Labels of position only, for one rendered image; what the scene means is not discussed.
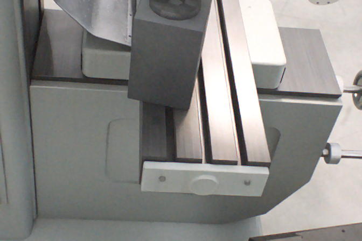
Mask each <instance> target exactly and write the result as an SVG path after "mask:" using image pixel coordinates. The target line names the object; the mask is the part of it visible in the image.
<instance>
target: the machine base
mask: <svg viewBox="0 0 362 241"><path fill-rule="evenodd" d="M257 236H263V233H262V226H261V220H260V216H256V217H251V218H247V219H242V220H239V221H235V222H230V223H226V224H198V223H183V222H171V223H168V222H152V221H151V222H138V221H108V220H91V219H61V218H55V219H45V218H36V219H35V220H34V221H33V228H32V232H31V234H30V236H29V237H28V238H27V239H25V240H0V241H248V239H249V237H257Z"/></svg>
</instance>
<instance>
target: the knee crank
mask: <svg viewBox="0 0 362 241"><path fill-rule="evenodd" d="M321 157H323V158H324V161H325V163H326V164H338V163H339V161H340V159H341V158H348V159H362V151H352V150H341V149H340V145H339V144H338V143H326V146H325V148H324V151H323V153H322V155H321Z"/></svg>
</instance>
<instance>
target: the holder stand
mask: <svg viewBox="0 0 362 241"><path fill-rule="evenodd" d="M211 4H212V0H140V3H139V5H138V8H137V10H136V13H135V16H134V21H133V33H132V41H131V54H130V67H129V80H128V92H127V97H128V98H129V99H133V100H139V101H144V102H149V103H155V104H159V105H165V106H169V107H174V108H179V109H184V110H188V109H189V108H190V103H191V98H192V94H193V89H194V84H195V80H196V76H197V74H198V69H199V64H200V59H201V54H202V51H203V46H204V41H205V36H206V30H207V25H208V19H209V15H210V9H211Z"/></svg>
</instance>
